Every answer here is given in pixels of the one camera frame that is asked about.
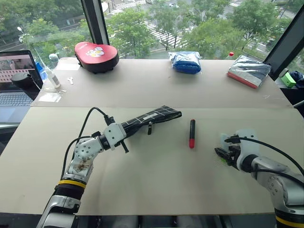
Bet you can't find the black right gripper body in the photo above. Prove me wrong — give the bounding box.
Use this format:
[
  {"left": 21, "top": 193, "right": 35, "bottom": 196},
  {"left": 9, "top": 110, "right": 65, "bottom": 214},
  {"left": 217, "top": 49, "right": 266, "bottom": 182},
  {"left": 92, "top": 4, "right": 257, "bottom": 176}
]
[{"left": 225, "top": 144, "right": 241, "bottom": 167}]

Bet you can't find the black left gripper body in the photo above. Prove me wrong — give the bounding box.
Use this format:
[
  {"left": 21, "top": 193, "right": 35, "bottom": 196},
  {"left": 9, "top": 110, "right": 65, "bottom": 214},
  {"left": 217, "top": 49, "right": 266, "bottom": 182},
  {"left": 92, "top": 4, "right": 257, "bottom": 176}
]
[{"left": 123, "top": 125, "right": 133, "bottom": 139}]

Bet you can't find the black grid pencil pouch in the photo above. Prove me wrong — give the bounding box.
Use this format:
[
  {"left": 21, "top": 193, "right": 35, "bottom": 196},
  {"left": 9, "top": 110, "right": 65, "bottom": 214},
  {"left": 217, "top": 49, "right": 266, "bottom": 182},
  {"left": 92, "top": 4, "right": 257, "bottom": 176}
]
[{"left": 120, "top": 105, "right": 183, "bottom": 139}]

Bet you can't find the red marker with black cap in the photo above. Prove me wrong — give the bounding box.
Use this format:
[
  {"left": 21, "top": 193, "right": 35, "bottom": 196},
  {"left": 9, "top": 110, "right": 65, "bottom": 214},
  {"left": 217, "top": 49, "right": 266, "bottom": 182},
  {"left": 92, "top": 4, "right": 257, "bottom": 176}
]
[{"left": 189, "top": 119, "right": 196, "bottom": 149}]

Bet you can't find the grey cloth pack, red edge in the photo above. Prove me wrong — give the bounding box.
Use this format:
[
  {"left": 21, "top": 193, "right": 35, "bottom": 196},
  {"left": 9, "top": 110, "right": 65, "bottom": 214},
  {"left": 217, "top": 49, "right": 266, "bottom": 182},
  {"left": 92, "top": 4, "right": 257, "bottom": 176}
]
[{"left": 227, "top": 55, "right": 272, "bottom": 90}]

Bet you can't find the red and black punch pad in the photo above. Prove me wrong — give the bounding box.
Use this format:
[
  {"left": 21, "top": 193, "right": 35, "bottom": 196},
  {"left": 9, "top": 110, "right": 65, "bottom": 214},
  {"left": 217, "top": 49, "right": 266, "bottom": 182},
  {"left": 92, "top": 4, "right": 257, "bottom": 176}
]
[{"left": 74, "top": 41, "right": 120, "bottom": 74}]

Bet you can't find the clear plastic bag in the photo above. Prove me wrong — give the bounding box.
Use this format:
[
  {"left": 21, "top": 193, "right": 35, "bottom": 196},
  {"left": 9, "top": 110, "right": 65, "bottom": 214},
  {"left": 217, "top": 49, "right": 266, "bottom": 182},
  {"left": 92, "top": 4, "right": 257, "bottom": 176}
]
[{"left": 38, "top": 89, "right": 64, "bottom": 103}]

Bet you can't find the white paper sheet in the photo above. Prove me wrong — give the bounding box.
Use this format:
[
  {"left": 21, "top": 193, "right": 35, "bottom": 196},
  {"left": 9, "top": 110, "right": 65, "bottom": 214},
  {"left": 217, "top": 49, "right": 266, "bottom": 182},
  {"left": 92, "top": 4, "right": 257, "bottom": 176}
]
[{"left": 56, "top": 63, "right": 81, "bottom": 71}]

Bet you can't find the blue cloth in plastic bag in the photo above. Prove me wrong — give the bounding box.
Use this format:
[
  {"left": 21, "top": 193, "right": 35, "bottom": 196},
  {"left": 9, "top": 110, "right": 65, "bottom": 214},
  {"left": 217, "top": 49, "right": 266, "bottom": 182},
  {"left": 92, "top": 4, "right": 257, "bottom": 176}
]
[{"left": 168, "top": 51, "right": 202, "bottom": 75}]

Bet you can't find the clear spray bottle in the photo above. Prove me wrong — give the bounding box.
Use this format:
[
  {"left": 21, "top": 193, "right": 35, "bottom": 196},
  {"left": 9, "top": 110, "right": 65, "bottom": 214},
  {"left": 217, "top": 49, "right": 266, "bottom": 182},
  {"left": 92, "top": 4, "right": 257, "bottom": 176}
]
[{"left": 44, "top": 66, "right": 62, "bottom": 89}]

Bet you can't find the green pencil sharpener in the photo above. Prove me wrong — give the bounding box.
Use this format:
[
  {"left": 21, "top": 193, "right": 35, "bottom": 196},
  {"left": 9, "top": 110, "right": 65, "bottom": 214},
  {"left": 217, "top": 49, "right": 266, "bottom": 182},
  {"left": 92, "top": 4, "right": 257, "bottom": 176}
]
[{"left": 279, "top": 68, "right": 297, "bottom": 89}]

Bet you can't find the dark blue folded cloth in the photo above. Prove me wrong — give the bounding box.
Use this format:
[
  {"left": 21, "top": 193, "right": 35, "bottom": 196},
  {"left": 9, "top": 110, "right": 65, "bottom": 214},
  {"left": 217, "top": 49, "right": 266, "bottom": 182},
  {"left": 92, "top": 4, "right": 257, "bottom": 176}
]
[{"left": 290, "top": 70, "right": 304, "bottom": 87}]

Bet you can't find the grey green round object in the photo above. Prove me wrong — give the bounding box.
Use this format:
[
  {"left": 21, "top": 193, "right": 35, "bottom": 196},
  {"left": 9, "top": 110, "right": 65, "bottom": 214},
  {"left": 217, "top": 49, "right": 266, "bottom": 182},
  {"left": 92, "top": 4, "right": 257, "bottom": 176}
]
[{"left": 48, "top": 53, "right": 59, "bottom": 68}]

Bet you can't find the blue plastic item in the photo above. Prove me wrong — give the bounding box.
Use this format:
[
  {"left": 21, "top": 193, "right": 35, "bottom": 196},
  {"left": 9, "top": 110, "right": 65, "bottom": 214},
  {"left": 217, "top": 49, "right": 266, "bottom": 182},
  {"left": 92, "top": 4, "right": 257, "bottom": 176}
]
[{"left": 35, "top": 60, "right": 47, "bottom": 83}]

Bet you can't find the black cylindrical container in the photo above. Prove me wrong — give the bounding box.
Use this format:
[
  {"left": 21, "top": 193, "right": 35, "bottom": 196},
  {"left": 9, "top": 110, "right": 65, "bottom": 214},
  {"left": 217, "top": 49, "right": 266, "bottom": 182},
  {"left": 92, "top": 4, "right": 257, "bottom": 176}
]
[{"left": 11, "top": 72, "right": 41, "bottom": 102}]

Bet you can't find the open laptop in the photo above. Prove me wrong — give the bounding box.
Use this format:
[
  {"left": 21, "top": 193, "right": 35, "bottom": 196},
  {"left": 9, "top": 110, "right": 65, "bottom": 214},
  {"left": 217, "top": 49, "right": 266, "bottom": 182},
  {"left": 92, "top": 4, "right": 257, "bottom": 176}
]
[{"left": 0, "top": 49, "right": 44, "bottom": 124}]

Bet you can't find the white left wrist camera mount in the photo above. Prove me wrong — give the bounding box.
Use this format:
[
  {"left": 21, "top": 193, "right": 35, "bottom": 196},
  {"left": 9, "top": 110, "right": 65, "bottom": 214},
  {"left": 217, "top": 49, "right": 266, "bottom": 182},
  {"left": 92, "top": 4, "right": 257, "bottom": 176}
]
[{"left": 103, "top": 123, "right": 127, "bottom": 152}]

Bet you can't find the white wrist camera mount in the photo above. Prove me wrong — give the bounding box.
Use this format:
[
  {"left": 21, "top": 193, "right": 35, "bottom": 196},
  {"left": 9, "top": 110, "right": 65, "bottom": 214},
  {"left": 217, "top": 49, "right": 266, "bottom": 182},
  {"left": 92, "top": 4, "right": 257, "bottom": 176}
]
[
  {"left": 103, "top": 123, "right": 127, "bottom": 152},
  {"left": 219, "top": 129, "right": 260, "bottom": 171}
]

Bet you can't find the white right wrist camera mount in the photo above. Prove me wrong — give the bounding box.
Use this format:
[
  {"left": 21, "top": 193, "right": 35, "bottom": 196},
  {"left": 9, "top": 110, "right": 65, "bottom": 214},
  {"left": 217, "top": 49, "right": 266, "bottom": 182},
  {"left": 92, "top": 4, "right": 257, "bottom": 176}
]
[{"left": 219, "top": 129, "right": 260, "bottom": 171}]

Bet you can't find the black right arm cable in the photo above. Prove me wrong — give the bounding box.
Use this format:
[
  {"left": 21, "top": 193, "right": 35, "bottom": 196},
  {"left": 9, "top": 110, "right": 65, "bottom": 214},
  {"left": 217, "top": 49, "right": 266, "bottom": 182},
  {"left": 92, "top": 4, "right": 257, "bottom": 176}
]
[{"left": 224, "top": 136, "right": 304, "bottom": 185}]

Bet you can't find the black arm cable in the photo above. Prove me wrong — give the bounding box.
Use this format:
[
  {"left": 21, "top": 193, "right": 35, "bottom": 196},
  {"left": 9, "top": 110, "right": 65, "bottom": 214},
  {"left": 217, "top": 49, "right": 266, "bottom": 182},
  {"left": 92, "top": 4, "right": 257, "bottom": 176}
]
[
  {"left": 62, "top": 107, "right": 113, "bottom": 181},
  {"left": 224, "top": 136, "right": 304, "bottom": 185}
]

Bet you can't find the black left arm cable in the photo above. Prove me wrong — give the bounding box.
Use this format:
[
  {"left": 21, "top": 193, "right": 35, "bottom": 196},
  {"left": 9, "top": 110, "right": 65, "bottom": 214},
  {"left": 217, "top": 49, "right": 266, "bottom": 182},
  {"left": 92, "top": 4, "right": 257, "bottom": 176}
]
[{"left": 62, "top": 107, "right": 113, "bottom": 181}]

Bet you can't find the black window frame post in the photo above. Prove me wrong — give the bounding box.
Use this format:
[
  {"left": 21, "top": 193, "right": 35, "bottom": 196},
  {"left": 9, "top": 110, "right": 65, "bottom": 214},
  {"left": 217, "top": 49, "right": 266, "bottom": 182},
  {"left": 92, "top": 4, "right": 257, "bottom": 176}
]
[
  {"left": 263, "top": 4, "right": 304, "bottom": 81},
  {"left": 80, "top": 0, "right": 110, "bottom": 46}
]

